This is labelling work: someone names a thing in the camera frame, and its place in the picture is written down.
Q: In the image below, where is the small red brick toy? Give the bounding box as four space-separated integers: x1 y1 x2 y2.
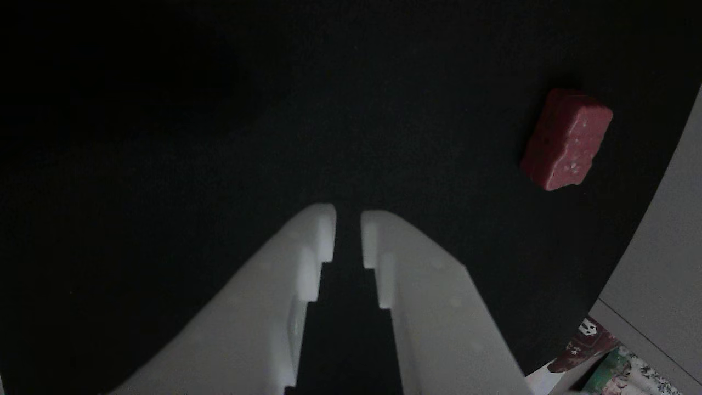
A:
520 88 614 191

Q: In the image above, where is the red fabric with white print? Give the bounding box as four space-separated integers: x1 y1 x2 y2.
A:
548 317 621 374

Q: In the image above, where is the black desk mat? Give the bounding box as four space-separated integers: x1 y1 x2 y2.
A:
0 0 702 395

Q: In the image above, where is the green floral fabric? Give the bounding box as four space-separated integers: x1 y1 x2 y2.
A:
581 346 683 395

